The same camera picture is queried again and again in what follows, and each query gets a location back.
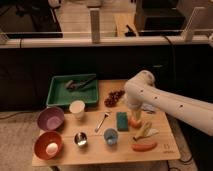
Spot green sponge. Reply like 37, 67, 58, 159
116, 112, 129, 131

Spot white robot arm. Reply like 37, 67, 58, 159
124, 70, 213, 136

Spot grey tool in tray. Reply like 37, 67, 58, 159
65, 77, 95, 90

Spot green plastic tray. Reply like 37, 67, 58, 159
46, 73, 99, 107

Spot orange peach fruit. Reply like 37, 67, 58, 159
129, 117, 142, 129

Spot blue grey cloth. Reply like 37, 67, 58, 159
142, 104, 155, 113

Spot red grapes bunch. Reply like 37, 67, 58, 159
104, 90, 125, 107

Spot metal spoon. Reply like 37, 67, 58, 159
94, 112, 110, 133

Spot wooden table board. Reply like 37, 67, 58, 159
32, 80, 180, 166

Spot orange sausage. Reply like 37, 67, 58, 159
131, 142, 158, 152

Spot blue cup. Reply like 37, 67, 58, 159
104, 128, 118, 145

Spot white paper cup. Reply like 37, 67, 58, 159
69, 100, 85, 120

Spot small metal cup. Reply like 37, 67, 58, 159
74, 132, 87, 147

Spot purple bowl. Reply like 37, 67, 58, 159
37, 107, 64, 131

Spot white egg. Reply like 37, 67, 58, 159
46, 143, 58, 155

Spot red bowl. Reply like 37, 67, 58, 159
34, 131, 62, 160

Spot black box background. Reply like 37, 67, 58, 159
134, 0, 185, 30

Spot white upright post right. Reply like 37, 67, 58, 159
181, 7, 205, 42

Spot white upright post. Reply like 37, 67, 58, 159
90, 8, 100, 43
181, 7, 205, 42

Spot white upright post centre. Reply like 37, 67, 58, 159
90, 8, 100, 43

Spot white rail beam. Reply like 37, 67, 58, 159
0, 35, 213, 49

